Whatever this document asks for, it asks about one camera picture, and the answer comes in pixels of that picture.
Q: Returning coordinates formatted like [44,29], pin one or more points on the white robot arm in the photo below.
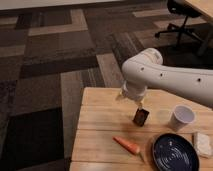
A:
[146,69]

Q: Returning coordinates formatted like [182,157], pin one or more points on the orange carrot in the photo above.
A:
[132,147]

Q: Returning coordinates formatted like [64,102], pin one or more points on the wooden desk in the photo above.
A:
[205,7]

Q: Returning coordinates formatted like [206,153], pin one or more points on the white paper cup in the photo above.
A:
[181,116]

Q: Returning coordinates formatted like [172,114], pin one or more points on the dark blue plate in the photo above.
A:
[172,152]

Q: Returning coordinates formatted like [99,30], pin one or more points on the white sponge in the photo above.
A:
[202,144]

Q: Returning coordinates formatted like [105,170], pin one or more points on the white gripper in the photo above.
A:
[133,92]

